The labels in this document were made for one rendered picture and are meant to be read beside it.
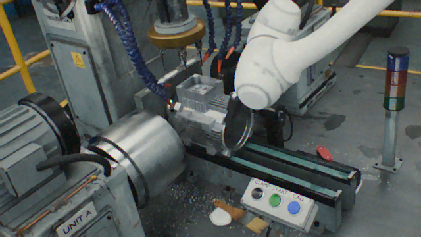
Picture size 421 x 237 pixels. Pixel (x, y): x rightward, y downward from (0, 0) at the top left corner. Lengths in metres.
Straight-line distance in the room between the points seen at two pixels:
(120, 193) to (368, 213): 0.74
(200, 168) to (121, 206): 0.47
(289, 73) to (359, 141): 0.83
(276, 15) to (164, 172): 0.53
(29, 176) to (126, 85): 0.64
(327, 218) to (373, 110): 0.68
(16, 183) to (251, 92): 0.51
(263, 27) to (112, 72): 0.62
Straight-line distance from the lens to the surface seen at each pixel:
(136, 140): 1.23
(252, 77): 0.92
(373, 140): 1.74
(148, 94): 1.46
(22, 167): 0.99
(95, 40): 1.45
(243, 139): 1.50
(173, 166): 1.28
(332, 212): 1.33
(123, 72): 1.54
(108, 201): 1.13
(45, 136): 1.05
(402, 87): 1.45
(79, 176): 1.12
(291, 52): 0.94
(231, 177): 1.48
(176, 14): 1.36
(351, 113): 1.89
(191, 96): 1.43
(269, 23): 1.05
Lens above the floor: 1.81
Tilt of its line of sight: 32 degrees down
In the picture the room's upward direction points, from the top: 9 degrees counter-clockwise
